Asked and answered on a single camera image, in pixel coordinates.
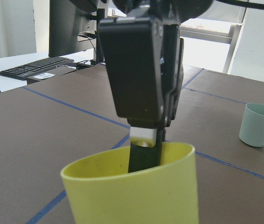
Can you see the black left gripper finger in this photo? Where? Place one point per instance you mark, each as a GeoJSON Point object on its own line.
{"type": "Point", "coordinates": [143, 59]}

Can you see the yellow plastic cup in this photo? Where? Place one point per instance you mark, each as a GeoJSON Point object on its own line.
{"type": "Point", "coordinates": [100, 189]}

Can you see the green plastic cup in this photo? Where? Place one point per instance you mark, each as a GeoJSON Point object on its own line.
{"type": "Point", "coordinates": [252, 126]}

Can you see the black box with label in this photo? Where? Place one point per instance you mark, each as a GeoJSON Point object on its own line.
{"type": "Point", "coordinates": [58, 71]}

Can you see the black monitor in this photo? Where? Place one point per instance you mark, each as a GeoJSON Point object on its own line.
{"type": "Point", "coordinates": [68, 19]}

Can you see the black keyboard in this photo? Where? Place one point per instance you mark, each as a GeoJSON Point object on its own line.
{"type": "Point", "coordinates": [35, 68]}

